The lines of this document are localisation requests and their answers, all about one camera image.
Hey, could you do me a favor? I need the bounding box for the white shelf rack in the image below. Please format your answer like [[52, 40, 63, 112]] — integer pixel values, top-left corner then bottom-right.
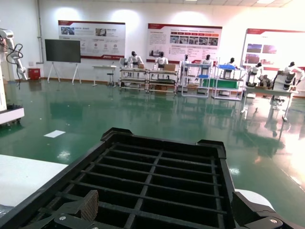
[[181, 62, 213, 98]]

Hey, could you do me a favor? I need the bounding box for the white mobile kiosk robot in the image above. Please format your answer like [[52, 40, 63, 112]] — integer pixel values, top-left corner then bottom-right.
[[0, 28, 28, 127]]

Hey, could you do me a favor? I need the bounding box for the wall poster with photo row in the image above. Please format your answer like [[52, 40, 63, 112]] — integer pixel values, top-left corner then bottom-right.
[[145, 23, 223, 64]]

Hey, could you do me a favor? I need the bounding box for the white wall conduit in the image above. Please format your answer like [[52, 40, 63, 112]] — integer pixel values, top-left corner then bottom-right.
[[37, 0, 45, 64]]

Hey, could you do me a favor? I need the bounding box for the long white table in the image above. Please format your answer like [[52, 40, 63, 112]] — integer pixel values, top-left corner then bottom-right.
[[240, 84, 300, 123]]

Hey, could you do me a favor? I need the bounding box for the red box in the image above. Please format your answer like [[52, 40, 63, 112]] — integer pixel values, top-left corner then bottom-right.
[[28, 67, 41, 81]]

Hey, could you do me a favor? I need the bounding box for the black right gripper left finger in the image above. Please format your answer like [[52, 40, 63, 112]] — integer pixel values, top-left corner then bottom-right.
[[21, 189, 100, 229]]

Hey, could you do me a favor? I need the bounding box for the black screen on white stand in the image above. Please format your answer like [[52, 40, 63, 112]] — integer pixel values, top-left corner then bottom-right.
[[44, 39, 82, 84]]

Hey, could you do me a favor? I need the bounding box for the wall poster with round icons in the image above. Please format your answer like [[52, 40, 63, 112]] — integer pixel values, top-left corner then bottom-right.
[[58, 20, 126, 60]]

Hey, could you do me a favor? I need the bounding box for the pipe frame workbench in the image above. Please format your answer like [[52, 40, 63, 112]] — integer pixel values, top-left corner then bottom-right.
[[119, 67, 150, 93], [148, 69, 179, 95]]

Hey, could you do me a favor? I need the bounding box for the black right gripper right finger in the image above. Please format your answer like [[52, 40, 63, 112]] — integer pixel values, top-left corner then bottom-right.
[[232, 191, 305, 229]]

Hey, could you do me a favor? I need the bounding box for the white rack with green panel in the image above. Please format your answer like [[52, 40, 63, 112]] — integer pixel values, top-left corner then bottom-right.
[[211, 63, 246, 101]]

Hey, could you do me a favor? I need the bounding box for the white paper sheet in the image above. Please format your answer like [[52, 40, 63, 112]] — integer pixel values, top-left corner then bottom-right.
[[43, 130, 66, 138]]

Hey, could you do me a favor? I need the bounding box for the white desk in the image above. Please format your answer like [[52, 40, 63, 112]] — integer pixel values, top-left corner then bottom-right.
[[91, 64, 118, 87]]

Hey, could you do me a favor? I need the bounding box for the black slotted plastic container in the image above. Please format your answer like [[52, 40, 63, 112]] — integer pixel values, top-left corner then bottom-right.
[[0, 127, 240, 229]]

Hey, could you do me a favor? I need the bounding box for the wall poster with red photos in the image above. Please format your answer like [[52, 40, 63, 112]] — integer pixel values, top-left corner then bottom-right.
[[240, 28, 305, 72]]

